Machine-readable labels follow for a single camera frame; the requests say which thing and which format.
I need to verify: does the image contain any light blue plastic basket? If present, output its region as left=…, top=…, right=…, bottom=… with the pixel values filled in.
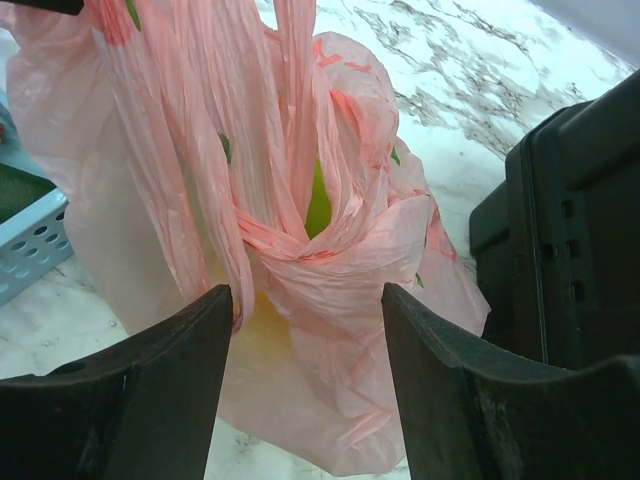
left=1, top=93, right=73, bottom=304

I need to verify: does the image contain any green fake fruit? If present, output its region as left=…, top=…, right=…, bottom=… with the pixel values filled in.
left=305, top=159, right=332, bottom=240

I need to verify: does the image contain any yellow fake mango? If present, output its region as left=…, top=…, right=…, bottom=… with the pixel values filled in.
left=226, top=263, right=292, bottom=374

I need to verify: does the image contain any black plastic toolbox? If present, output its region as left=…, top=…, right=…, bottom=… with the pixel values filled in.
left=469, top=75, right=639, bottom=370

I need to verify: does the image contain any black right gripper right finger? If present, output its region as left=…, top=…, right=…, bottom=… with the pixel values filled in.
left=382, top=283, right=639, bottom=479

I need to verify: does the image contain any pink plastic bag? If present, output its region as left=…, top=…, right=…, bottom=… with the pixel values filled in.
left=1, top=1, right=489, bottom=476

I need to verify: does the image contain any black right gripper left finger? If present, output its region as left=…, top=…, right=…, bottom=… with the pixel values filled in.
left=1, top=285, right=232, bottom=479

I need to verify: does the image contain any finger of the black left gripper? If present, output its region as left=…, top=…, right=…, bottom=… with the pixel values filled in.
left=14, top=0, right=84, bottom=15

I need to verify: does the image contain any green fake avocado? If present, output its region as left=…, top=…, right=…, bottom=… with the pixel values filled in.
left=0, top=164, right=55, bottom=223

